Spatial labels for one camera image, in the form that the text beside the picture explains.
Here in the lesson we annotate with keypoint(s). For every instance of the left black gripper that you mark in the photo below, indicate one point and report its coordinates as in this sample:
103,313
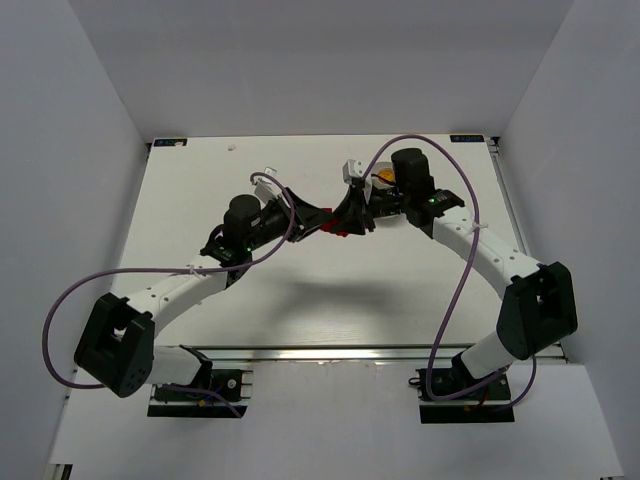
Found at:
298,220

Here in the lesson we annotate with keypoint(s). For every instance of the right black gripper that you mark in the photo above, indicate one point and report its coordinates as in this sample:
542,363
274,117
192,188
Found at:
364,208

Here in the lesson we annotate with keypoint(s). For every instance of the red square lego brick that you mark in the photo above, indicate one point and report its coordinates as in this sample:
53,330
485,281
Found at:
332,222

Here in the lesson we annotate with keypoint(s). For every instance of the yellow and green lego stack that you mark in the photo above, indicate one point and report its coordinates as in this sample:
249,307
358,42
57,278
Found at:
386,175

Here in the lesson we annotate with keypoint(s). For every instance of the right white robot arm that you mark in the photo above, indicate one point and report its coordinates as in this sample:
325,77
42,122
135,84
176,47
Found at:
537,300

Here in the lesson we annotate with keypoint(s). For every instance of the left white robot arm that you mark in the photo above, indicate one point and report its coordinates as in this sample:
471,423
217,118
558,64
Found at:
117,346

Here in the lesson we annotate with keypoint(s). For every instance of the white round divided container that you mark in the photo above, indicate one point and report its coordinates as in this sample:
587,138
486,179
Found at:
385,198

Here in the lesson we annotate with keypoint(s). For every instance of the right blue corner sticker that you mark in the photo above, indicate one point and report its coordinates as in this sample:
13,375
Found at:
467,138

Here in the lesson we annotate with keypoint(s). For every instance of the blue corner sticker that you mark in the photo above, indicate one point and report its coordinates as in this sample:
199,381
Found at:
467,138
172,142

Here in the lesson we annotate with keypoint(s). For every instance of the left blue corner sticker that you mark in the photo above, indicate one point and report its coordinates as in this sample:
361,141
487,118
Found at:
172,142

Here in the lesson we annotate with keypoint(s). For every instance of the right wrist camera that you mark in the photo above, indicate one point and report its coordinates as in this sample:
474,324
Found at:
353,173

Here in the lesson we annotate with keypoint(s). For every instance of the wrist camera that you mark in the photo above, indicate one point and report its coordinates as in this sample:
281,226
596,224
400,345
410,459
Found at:
353,173
264,187

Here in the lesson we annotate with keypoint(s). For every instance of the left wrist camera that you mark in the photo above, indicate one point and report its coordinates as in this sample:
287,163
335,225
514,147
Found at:
264,187

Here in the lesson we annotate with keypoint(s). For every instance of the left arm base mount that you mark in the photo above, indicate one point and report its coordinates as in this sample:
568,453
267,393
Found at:
210,390

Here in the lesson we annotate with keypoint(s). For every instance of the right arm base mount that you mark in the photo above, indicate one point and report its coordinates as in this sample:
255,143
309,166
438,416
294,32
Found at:
489,404

